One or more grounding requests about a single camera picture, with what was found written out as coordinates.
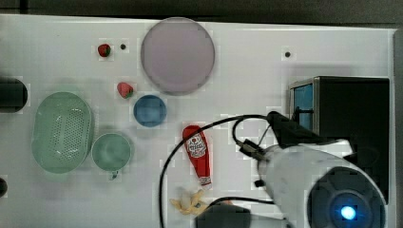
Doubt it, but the pink strawberry toy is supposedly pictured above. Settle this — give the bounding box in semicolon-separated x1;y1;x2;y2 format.
117;82;134;99

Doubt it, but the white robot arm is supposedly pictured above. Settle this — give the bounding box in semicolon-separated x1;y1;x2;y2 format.
195;111;388;228

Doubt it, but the dark red strawberry toy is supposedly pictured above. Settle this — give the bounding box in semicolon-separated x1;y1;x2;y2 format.
97;44;111;58

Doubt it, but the black silver toaster oven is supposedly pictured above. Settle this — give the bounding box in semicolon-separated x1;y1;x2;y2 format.
288;76;390;198

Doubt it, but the large grey round plate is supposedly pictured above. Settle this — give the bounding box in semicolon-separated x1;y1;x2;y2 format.
141;17;216;95

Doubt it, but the blue bowl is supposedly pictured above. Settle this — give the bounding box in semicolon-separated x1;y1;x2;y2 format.
133;95;167;127

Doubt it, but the green cup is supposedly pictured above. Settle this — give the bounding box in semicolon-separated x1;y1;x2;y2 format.
91;133;132;181

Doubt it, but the red ketchup bottle toy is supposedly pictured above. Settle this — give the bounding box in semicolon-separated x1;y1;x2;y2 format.
182;125;212;190

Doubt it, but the green oval colander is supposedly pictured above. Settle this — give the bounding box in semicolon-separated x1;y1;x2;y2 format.
31;92;94;174

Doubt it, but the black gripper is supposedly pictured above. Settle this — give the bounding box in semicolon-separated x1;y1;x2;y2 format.
267;111;329;148

